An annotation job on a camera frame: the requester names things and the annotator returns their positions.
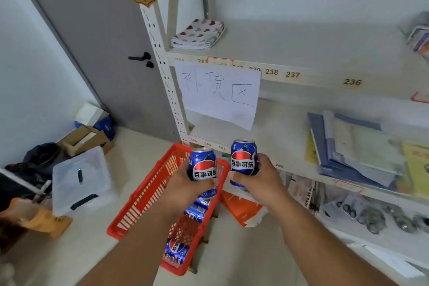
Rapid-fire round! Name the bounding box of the person's left hand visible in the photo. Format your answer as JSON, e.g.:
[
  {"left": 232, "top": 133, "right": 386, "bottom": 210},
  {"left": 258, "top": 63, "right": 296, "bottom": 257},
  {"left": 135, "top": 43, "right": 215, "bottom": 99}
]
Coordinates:
[{"left": 164, "top": 160, "right": 219, "bottom": 213}]

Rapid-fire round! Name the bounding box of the person's right hand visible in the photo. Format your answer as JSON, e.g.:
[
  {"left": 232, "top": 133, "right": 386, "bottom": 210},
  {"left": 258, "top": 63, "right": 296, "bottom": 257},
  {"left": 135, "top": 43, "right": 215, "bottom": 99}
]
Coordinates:
[{"left": 229, "top": 153, "right": 295, "bottom": 215}]

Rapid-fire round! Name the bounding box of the blue Pepsi can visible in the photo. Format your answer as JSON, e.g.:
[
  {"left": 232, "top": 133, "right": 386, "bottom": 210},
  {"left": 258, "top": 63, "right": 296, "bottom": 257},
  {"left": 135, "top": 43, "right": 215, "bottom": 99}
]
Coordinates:
[
  {"left": 189, "top": 147, "right": 219, "bottom": 201},
  {"left": 230, "top": 139, "right": 259, "bottom": 189}
]

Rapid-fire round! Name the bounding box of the pile of blue cans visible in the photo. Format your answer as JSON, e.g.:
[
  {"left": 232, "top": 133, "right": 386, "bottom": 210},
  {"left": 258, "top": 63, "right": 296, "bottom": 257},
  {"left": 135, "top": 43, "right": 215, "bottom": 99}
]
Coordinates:
[{"left": 163, "top": 188, "right": 219, "bottom": 268}]

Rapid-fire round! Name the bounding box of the red plastic shopping basket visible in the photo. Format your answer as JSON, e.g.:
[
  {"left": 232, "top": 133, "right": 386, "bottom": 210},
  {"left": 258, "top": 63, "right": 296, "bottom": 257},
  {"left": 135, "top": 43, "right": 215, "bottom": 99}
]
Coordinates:
[{"left": 106, "top": 143, "right": 232, "bottom": 277}]

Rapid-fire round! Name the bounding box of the person's left forearm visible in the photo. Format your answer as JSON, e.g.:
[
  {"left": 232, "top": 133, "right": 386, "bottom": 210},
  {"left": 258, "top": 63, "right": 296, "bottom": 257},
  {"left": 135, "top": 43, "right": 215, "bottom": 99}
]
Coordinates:
[{"left": 75, "top": 200, "right": 195, "bottom": 286}]

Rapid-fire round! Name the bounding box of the person's right forearm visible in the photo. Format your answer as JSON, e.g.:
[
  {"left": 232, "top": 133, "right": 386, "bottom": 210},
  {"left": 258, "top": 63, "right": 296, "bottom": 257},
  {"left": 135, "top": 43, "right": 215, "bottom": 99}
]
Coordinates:
[{"left": 273, "top": 195, "right": 400, "bottom": 286}]

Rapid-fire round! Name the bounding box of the white blister packet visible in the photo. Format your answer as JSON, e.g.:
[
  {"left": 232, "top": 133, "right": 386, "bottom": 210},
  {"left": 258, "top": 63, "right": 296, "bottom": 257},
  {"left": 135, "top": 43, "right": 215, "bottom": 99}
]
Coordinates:
[{"left": 288, "top": 175, "right": 317, "bottom": 211}]

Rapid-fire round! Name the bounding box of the orange white bag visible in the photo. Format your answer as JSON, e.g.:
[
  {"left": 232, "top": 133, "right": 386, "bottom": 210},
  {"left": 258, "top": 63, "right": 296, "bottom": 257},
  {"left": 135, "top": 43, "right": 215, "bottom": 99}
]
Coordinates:
[{"left": 219, "top": 190, "right": 269, "bottom": 228}]

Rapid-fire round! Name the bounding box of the wooden stool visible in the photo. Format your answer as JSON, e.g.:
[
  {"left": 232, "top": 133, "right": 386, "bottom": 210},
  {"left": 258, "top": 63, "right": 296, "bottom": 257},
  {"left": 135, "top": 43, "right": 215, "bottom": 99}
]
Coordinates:
[{"left": 187, "top": 205, "right": 220, "bottom": 275}]

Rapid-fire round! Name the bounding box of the thin yellow booklet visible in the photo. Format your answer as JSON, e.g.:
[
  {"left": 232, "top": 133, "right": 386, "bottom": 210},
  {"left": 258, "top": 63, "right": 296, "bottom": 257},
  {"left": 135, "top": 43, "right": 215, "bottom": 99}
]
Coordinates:
[{"left": 304, "top": 130, "right": 320, "bottom": 165}]

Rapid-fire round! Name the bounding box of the white metal storage rack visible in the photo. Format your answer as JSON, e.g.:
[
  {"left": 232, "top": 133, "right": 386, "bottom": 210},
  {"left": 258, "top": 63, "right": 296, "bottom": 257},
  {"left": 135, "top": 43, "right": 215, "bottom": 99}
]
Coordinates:
[{"left": 139, "top": 0, "right": 429, "bottom": 286}]

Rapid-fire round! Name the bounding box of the stack of blue folders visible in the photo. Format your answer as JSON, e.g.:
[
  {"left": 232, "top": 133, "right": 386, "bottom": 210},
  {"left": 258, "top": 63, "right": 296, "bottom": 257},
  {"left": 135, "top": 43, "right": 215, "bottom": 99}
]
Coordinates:
[{"left": 307, "top": 110, "right": 415, "bottom": 193}]

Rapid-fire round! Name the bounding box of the packet with black rings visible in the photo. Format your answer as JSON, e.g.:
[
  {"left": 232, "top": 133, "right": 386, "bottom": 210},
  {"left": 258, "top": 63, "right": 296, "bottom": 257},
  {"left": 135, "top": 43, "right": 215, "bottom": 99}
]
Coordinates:
[{"left": 321, "top": 195, "right": 359, "bottom": 219}]

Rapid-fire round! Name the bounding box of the brown cardboard box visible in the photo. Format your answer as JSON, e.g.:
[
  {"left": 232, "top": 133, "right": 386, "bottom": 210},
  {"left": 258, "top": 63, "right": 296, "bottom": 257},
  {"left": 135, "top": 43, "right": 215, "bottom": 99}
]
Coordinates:
[{"left": 60, "top": 125, "right": 114, "bottom": 158}]

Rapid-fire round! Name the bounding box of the blue box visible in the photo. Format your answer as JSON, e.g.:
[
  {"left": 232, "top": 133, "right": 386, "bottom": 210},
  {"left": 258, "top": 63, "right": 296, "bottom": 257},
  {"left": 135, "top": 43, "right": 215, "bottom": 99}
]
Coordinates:
[{"left": 74, "top": 117, "right": 116, "bottom": 141}]

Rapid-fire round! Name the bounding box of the white paper sign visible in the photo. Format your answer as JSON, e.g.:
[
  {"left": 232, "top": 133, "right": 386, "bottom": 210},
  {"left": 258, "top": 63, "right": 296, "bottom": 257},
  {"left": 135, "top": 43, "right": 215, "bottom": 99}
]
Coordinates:
[{"left": 173, "top": 60, "right": 262, "bottom": 131}]

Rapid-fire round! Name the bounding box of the group of metal lids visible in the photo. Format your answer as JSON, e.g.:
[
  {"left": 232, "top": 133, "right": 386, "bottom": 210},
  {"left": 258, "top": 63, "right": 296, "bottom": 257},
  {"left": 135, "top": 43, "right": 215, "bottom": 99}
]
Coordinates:
[{"left": 341, "top": 195, "right": 429, "bottom": 235}]

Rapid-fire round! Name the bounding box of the clear plastic storage box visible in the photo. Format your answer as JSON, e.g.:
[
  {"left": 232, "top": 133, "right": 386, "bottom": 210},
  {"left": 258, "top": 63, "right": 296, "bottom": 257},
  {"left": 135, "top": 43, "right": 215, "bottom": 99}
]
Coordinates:
[{"left": 52, "top": 146, "right": 116, "bottom": 218}]

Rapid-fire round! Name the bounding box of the white box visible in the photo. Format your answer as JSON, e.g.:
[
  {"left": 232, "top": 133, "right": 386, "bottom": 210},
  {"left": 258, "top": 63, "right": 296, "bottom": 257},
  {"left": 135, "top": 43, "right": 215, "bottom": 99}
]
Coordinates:
[{"left": 74, "top": 102, "right": 110, "bottom": 126}]

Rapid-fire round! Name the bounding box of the yellow paper bag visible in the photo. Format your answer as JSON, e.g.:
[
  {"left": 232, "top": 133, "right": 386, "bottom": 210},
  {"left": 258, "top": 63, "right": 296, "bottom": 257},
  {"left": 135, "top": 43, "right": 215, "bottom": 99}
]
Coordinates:
[{"left": 0, "top": 197, "right": 73, "bottom": 240}]

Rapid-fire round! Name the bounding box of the black bin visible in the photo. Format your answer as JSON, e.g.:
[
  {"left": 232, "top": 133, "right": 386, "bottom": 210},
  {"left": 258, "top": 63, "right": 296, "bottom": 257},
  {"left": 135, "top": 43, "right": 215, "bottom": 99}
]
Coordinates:
[{"left": 22, "top": 143, "right": 62, "bottom": 174}]

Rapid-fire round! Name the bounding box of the yellow book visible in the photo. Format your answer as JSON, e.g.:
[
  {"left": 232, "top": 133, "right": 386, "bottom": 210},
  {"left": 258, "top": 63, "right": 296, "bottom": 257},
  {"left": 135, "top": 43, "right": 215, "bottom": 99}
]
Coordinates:
[{"left": 401, "top": 141, "right": 429, "bottom": 198}]

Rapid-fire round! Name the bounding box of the folded heart print cloth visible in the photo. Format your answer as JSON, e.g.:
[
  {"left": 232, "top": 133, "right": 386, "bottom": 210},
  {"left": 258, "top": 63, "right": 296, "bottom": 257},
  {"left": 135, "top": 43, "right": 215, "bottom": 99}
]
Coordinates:
[{"left": 170, "top": 18, "right": 226, "bottom": 50}]

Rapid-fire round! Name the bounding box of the black bag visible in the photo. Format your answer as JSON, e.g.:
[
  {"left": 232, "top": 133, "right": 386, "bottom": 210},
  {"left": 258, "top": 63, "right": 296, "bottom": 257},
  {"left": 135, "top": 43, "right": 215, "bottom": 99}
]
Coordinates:
[{"left": 0, "top": 161, "right": 51, "bottom": 211}]

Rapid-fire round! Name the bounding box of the grey door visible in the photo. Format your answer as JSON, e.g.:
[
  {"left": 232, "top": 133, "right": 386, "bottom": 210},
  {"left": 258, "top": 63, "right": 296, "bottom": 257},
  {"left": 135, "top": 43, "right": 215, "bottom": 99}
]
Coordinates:
[{"left": 6, "top": 0, "right": 181, "bottom": 144}]

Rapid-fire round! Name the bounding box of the black door handle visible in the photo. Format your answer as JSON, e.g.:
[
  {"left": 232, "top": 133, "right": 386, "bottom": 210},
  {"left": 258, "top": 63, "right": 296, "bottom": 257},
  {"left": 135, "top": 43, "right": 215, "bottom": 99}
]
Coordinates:
[{"left": 128, "top": 51, "right": 155, "bottom": 69}]

